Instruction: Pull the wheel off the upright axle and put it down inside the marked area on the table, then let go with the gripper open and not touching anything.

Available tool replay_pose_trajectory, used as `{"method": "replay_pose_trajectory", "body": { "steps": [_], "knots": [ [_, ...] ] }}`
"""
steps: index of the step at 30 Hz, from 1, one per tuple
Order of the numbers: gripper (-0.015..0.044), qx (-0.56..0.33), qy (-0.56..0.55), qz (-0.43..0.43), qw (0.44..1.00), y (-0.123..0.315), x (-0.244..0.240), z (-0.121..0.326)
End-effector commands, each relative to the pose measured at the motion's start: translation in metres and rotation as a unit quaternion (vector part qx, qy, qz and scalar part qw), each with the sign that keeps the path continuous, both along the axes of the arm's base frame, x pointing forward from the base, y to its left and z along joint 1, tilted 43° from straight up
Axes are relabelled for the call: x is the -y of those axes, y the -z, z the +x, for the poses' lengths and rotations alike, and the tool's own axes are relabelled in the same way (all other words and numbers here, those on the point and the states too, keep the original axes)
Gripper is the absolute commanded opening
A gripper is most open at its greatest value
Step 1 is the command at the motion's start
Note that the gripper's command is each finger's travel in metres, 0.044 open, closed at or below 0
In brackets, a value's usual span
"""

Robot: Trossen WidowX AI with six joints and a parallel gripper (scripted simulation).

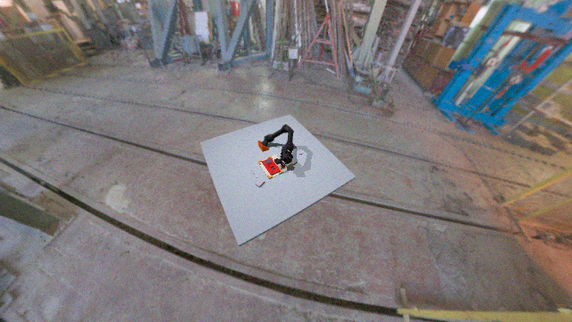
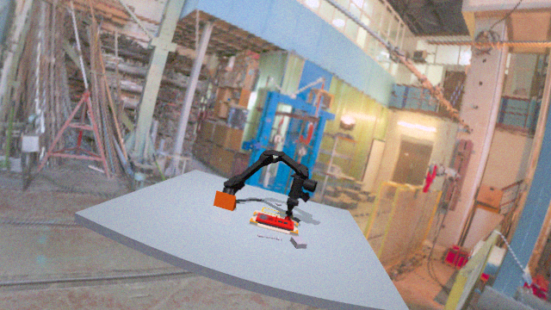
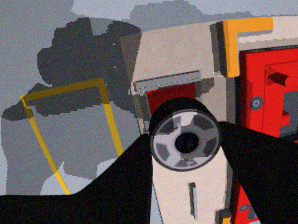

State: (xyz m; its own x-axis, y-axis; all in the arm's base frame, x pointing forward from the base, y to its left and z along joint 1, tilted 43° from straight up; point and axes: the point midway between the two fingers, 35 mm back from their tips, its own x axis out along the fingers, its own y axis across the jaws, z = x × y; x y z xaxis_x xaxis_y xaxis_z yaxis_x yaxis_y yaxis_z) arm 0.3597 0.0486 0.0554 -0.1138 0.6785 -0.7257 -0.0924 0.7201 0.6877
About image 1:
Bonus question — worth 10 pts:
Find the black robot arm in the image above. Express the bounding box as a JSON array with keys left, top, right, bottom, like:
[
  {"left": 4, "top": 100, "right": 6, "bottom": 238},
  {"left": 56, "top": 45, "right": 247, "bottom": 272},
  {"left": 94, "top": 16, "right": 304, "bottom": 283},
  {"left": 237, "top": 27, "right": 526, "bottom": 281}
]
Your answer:
[{"left": 261, "top": 124, "right": 294, "bottom": 165}]

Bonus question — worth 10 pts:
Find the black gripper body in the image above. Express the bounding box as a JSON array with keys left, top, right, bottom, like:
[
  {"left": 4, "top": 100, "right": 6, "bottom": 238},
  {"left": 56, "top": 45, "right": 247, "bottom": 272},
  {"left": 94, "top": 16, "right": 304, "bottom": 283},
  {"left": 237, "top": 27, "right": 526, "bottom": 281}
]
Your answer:
[{"left": 274, "top": 153, "right": 293, "bottom": 165}]

